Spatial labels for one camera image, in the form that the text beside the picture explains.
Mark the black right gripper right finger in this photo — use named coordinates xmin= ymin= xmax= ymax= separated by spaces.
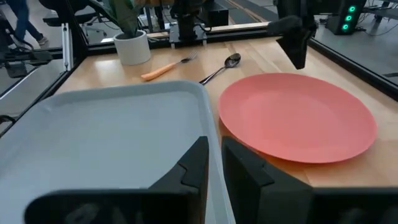
xmin=221 ymin=136 xmax=398 ymax=224

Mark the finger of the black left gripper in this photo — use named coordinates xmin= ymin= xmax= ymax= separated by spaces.
xmin=275 ymin=38 xmax=312 ymax=70

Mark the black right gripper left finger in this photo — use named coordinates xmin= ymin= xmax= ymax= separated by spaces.
xmin=24 ymin=136 xmax=210 ymax=224

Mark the coral red plate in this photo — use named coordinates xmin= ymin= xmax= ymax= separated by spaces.
xmin=217 ymin=72 xmax=378 ymax=164

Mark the dark metal spoon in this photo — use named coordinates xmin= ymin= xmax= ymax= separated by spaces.
xmin=198 ymin=52 xmax=242 ymax=86

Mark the fork with orange handle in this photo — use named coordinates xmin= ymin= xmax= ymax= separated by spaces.
xmin=140 ymin=50 xmax=199 ymax=82

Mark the grey plastic tray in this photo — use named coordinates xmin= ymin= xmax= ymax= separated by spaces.
xmin=0 ymin=80 xmax=236 ymax=224

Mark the black computer with green lights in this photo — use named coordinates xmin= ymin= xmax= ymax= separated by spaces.
xmin=325 ymin=0 xmax=368 ymax=35

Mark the black box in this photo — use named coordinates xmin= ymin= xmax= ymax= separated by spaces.
xmin=201 ymin=1 xmax=229 ymax=27

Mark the white plant pot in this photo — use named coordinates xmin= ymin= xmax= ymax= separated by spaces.
xmin=113 ymin=30 xmax=152 ymax=66

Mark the green leafy plant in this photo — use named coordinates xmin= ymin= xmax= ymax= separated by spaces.
xmin=88 ymin=0 xmax=141 ymax=40

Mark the black metal floor stand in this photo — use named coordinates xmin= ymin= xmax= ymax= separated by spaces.
xmin=0 ymin=48 xmax=54 ymax=79

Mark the black office chair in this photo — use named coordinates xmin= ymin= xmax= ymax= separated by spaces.
xmin=39 ymin=0 xmax=108 ymax=37

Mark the person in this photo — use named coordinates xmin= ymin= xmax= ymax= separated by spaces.
xmin=6 ymin=0 xmax=50 ymax=48

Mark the silver aluminium post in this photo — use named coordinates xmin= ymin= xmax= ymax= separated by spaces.
xmin=61 ymin=22 xmax=75 ymax=72

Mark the black cable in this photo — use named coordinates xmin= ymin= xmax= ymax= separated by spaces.
xmin=0 ymin=114 xmax=17 ymax=126

